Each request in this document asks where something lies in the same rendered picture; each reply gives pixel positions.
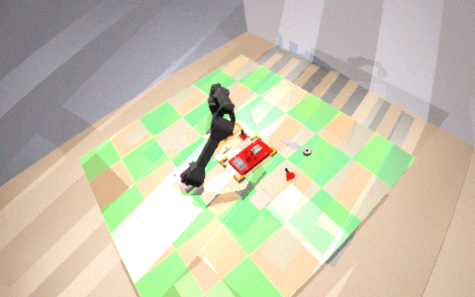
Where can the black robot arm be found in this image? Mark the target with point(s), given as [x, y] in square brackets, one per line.
[220, 127]

